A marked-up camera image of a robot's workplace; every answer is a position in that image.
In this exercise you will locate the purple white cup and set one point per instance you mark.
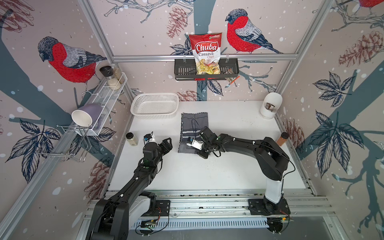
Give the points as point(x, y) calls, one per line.
point(86, 115)

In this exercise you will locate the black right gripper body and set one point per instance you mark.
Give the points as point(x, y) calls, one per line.
point(204, 149)

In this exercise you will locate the white plastic mesh basket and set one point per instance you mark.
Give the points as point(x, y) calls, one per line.
point(155, 106)

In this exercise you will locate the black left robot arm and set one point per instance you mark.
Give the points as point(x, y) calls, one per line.
point(110, 219)

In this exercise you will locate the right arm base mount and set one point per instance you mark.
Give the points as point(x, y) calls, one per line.
point(264, 207)

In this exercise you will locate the red Chuba chips bag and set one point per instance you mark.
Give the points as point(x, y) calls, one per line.
point(206, 50)

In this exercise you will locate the chrome wire cup holder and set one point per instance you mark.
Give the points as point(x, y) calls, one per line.
point(65, 142)

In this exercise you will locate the black wire wall basket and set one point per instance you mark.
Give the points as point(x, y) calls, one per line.
point(189, 70)

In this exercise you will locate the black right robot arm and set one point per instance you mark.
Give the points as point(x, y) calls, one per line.
point(272, 160)

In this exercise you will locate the white wire wall shelf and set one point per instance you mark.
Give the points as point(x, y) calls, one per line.
point(106, 97)

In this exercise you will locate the black lid spice jar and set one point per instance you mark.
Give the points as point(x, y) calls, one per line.
point(112, 81)

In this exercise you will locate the small white spice jar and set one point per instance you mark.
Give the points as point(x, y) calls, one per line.
point(132, 139)

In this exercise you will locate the grey plaid pillowcase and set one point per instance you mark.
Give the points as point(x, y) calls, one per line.
point(191, 126)

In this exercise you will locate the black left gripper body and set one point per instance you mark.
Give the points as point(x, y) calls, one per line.
point(161, 150)

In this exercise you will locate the glass jar on shelf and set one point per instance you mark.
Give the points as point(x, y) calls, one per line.
point(117, 73)

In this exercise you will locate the white cylindrical container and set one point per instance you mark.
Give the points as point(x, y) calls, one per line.
point(271, 105)

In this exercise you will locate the orange spice jar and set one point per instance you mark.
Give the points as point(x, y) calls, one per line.
point(283, 138)

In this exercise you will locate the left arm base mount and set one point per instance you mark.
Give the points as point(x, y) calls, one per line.
point(149, 205)

